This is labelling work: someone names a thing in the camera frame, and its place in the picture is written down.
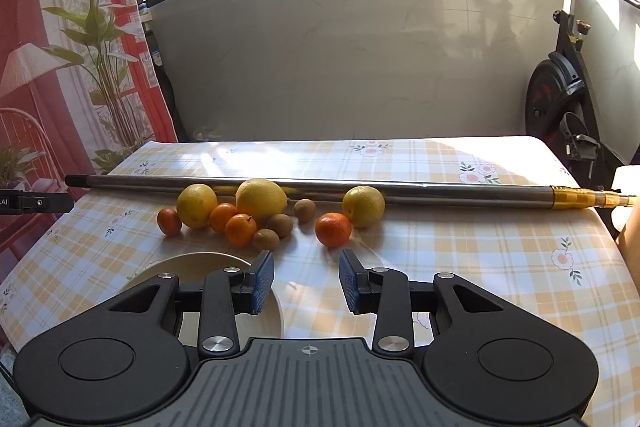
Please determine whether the brown kiwi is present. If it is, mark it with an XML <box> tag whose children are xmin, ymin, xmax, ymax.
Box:
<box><xmin>252</xmin><ymin>228</ymin><xmax>280</xmax><ymax>252</ymax></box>
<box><xmin>266</xmin><ymin>213</ymin><xmax>294</xmax><ymax>239</ymax></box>
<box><xmin>293</xmin><ymin>199</ymin><xmax>316</xmax><ymax>223</ymax></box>

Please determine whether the black exercise bike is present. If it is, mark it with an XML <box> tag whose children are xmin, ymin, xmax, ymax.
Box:
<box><xmin>520</xmin><ymin>0</ymin><xmax>640</xmax><ymax>208</ymax></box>

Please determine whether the small orange tangerine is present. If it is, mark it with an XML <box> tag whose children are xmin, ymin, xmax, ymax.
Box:
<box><xmin>157</xmin><ymin>207</ymin><xmax>183</xmax><ymax>237</ymax></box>
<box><xmin>209</xmin><ymin>203</ymin><xmax>239</xmax><ymax>234</ymax></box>
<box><xmin>224</xmin><ymin>213</ymin><xmax>258</xmax><ymax>247</ymax></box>

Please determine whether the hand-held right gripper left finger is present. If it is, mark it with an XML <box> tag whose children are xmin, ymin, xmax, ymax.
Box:
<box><xmin>106</xmin><ymin>250</ymin><xmax>276</xmax><ymax>361</ymax></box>

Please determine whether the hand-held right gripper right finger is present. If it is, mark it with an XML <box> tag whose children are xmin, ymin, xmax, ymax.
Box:
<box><xmin>338</xmin><ymin>249</ymin><xmax>507</xmax><ymax>361</ymax></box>

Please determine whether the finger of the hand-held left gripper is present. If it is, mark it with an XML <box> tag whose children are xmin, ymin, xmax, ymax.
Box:
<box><xmin>17</xmin><ymin>191</ymin><xmax>75</xmax><ymax>216</ymax></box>

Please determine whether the large orange tangerine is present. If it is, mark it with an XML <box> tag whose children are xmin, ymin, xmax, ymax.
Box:
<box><xmin>315</xmin><ymin>212</ymin><xmax>353</xmax><ymax>249</ymax></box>

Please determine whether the plaid floral tablecloth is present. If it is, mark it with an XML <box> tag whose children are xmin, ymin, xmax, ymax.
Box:
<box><xmin>0</xmin><ymin>137</ymin><xmax>640</xmax><ymax>427</ymax></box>

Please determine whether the printed plant backdrop curtain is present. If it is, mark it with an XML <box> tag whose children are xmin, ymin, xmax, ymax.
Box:
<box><xmin>0</xmin><ymin>0</ymin><xmax>179</xmax><ymax>350</ymax></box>

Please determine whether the cream round plate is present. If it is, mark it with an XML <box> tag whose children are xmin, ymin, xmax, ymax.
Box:
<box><xmin>127</xmin><ymin>251</ymin><xmax>285</xmax><ymax>344</ymax></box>

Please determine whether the long steel pole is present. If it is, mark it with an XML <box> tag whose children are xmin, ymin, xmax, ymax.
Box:
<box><xmin>65</xmin><ymin>174</ymin><xmax>639</xmax><ymax>212</ymax></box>

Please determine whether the large yellow lemon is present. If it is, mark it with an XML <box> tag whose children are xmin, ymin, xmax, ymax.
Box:
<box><xmin>235</xmin><ymin>178</ymin><xmax>290</xmax><ymax>223</ymax></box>

